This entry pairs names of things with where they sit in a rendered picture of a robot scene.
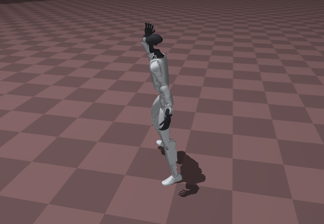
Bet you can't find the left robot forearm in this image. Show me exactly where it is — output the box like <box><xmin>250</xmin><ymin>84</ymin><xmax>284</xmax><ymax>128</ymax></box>
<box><xmin>162</xmin><ymin>86</ymin><xmax>173</xmax><ymax>115</ymax></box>

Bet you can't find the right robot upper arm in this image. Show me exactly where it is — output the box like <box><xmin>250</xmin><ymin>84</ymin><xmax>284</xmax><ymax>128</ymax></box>
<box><xmin>147</xmin><ymin>53</ymin><xmax>154</xmax><ymax>60</ymax></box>

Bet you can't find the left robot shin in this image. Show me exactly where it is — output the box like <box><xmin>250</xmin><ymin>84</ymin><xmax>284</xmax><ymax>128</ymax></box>
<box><xmin>164</xmin><ymin>140</ymin><xmax>178</xmax><ymax>178</ymax></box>

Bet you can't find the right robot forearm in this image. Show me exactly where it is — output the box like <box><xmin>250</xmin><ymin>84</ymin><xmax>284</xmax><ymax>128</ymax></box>
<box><xmin>141</xmin><ymin>37</ymin><xmax>150</xmax><ymax>53</ymax></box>

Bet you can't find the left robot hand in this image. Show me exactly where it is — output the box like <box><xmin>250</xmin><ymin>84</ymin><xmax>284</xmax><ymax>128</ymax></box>
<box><xmin>159</xmin><ymin>108</ymin><xmax>172</xmax><ymax>131</ymax></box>

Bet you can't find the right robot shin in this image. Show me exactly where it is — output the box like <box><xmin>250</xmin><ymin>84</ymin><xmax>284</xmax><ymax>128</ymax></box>
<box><xmin>153</xmin><ymin>123</ymin><xmax>159</xmax><ymax>134</ymax></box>

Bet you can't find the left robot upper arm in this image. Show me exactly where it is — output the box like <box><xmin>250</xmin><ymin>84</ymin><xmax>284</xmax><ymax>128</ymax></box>
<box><xmin>150</xmin><ymin>61</ymin><xmax>168</xmax><ymax>94</ymax></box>

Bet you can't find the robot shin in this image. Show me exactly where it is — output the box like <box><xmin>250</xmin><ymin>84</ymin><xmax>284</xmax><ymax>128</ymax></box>
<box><xmin>164</xmin><ymin>140</ymin><xmax>178</xmax><ymax>178</ymax></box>
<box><xmin>153</xmin><ymin>123</ymin><xmax>159</xmax><ymax>134</ymax></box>

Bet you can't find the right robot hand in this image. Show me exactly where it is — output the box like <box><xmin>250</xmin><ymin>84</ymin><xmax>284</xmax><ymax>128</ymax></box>
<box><xmin>143</xmin><ymin>23</ymin><xmax>155</xmax><ymax>38</ymax></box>

